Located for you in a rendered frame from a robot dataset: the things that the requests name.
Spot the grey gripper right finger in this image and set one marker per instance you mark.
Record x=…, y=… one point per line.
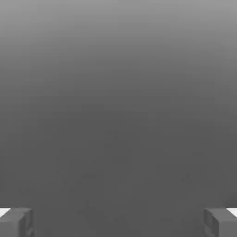
x=224, y=224

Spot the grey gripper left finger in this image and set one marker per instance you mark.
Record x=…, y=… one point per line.
x=13, y=224

